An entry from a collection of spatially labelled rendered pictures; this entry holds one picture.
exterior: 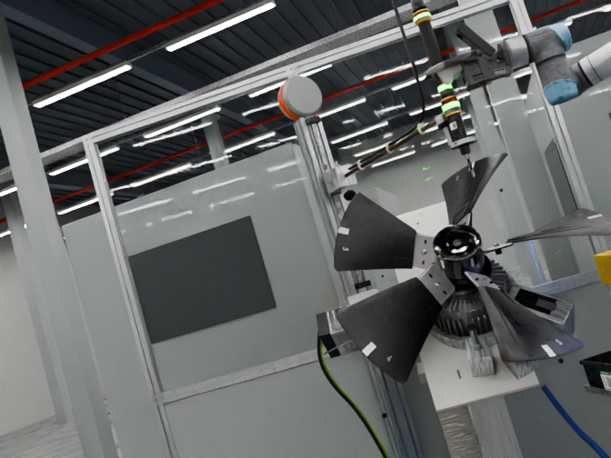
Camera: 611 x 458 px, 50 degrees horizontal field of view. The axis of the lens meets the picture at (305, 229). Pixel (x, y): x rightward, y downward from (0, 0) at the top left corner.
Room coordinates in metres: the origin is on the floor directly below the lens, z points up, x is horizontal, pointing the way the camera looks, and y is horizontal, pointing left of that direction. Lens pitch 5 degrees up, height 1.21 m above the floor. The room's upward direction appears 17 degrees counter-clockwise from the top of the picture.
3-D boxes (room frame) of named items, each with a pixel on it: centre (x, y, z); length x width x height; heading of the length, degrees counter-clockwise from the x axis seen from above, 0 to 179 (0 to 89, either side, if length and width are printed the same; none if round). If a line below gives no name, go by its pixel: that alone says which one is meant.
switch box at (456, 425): (2.00, -0.27, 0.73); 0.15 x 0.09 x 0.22; 173
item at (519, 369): (1.64, -0.42, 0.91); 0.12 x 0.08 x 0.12; 173
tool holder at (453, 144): (1.65, -0.44, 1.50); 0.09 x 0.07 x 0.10; 28
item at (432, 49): (1.64, -0.45, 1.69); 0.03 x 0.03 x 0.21
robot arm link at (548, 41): (1.60, -0.71, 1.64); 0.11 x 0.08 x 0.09; 83
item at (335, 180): (2.19, -0.16, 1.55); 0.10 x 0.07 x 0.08; 28
